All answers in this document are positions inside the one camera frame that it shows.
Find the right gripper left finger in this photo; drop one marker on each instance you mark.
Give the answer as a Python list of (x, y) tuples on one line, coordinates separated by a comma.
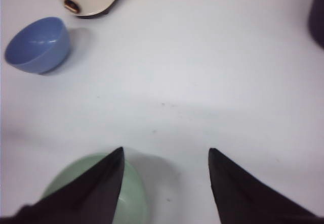
[(90, 198)]

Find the dark blue saucepan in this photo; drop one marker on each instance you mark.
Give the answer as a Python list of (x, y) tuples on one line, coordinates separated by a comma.
[(315, 22)]

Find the blue bowl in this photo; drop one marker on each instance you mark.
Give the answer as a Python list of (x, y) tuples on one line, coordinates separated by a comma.
[(39, 47)]

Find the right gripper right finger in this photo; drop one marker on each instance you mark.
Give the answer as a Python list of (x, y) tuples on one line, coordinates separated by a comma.
[(242, 198)]

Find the green bowl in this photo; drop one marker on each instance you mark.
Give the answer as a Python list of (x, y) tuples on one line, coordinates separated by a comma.
[(132, 206)]

